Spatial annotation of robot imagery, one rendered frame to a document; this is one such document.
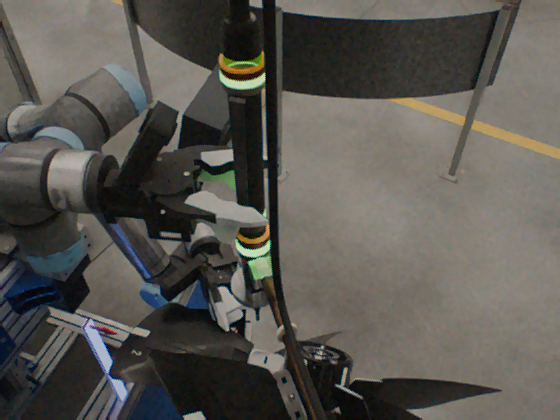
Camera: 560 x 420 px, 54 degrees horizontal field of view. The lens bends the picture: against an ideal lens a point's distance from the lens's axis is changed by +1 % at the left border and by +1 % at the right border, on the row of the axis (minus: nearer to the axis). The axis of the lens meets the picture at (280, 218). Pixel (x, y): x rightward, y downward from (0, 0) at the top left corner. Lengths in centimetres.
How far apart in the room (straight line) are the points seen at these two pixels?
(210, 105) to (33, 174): 83
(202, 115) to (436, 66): 149
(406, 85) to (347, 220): 73
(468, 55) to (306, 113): 117
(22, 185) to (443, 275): 224
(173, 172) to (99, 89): 52
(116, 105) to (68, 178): 48
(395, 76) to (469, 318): 114
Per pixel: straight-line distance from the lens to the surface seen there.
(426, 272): 268
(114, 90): 113
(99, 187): 65
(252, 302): 74
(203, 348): 103
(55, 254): 77
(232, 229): 60
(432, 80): 270
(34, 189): 67
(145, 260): 118
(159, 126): 57
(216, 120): 140
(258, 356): 102
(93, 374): 220
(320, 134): 332
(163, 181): 62
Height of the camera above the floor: 209
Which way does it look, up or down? 48 degrees down
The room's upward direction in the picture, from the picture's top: straight up
